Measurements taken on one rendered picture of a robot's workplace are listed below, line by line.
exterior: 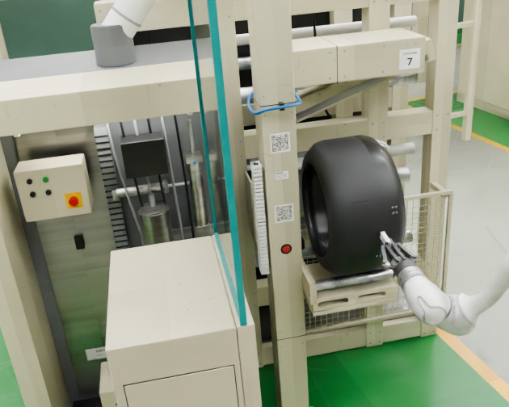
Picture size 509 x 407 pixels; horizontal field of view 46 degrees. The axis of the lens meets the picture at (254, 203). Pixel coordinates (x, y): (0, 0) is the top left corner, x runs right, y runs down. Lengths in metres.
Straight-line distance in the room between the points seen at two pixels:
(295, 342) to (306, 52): 1.23
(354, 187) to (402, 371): 1.49
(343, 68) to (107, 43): 0.92
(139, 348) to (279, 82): 1.04
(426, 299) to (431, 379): 1.50
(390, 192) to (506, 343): 1.71
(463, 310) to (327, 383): 1.44
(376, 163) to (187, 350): 1.05
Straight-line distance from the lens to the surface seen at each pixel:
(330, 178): 2.24
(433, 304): 1.94
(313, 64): 2.45
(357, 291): 2.50
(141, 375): 1.71
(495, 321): 3.90
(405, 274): 2.05
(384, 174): 2.27
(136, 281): 1.91
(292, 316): 2.59
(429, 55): 2.78
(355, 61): 2.50
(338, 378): 3.39
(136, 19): 2.35
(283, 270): 2.45
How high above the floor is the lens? 2.25
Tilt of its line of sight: 25 degrees down
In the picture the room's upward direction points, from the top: 5 degrees counter-clockwise
